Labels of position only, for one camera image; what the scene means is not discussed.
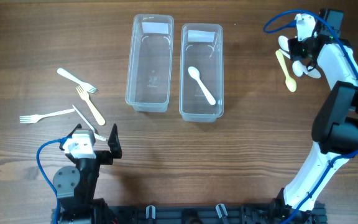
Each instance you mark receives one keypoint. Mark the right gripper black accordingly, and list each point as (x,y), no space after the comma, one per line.
(293,50)

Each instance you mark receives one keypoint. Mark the left clear plastic container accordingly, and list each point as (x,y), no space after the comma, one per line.
(150,66)

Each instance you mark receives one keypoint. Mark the white label right container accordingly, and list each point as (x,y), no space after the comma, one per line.
(200,36)

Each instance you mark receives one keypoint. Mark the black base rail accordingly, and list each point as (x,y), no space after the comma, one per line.
(244,214)

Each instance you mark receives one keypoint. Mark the white label left container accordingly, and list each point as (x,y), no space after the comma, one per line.
(155,28)

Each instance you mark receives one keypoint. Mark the white plastic spoon thin handle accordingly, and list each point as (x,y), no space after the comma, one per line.
(312,72)

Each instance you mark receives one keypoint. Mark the yellow plastic spoon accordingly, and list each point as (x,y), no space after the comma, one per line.
(289,81)

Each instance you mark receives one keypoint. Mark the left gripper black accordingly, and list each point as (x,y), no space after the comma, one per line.
(107,157)

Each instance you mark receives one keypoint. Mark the white spoon slender handle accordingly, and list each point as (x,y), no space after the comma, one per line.
(284,48)

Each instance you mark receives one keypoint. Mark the clear plastic container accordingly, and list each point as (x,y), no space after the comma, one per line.
(208,59)
(150,66)

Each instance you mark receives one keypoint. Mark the right clear plastic container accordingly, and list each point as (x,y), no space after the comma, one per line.
(208,59)

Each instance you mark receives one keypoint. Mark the thin white fork lower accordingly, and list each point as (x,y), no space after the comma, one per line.
(96,135)

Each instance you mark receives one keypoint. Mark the thick white plastic fork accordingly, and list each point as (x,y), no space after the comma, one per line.
(86,86)

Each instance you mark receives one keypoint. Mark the white label container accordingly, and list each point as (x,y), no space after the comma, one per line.
(200,36)
(155,28)

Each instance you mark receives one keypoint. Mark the thin white fork left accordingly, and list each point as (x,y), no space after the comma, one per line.
(30,119)

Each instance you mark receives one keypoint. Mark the thick white plastic spoon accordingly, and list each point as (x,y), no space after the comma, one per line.
(195,74)

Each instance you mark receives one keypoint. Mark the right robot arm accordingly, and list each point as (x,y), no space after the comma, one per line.
(335,128)

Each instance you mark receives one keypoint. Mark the thin white fork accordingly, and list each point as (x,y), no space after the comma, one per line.
(96,135)
(30,119)

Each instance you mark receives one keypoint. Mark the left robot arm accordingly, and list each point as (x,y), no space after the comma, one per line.
(75,185)

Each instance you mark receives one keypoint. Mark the yellow plastic fork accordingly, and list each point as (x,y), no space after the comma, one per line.
(85,97)

